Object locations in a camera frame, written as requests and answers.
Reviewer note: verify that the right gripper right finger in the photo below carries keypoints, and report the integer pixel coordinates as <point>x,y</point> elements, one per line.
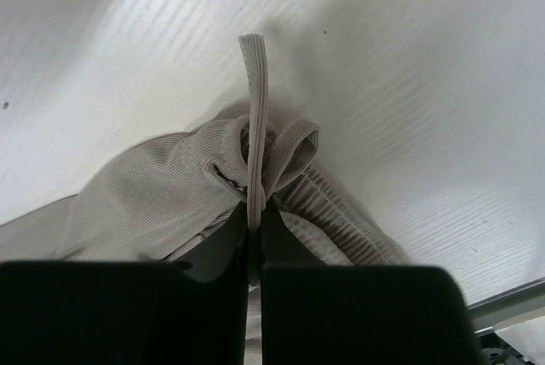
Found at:
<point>313,313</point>

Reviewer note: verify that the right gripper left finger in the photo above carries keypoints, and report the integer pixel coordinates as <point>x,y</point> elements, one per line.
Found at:
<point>189,311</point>

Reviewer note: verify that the grey trousers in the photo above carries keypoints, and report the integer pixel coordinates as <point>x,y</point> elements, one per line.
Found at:
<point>162,198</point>

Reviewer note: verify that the aluminium front rail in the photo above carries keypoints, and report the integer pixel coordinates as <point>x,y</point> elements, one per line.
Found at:
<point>515,306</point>

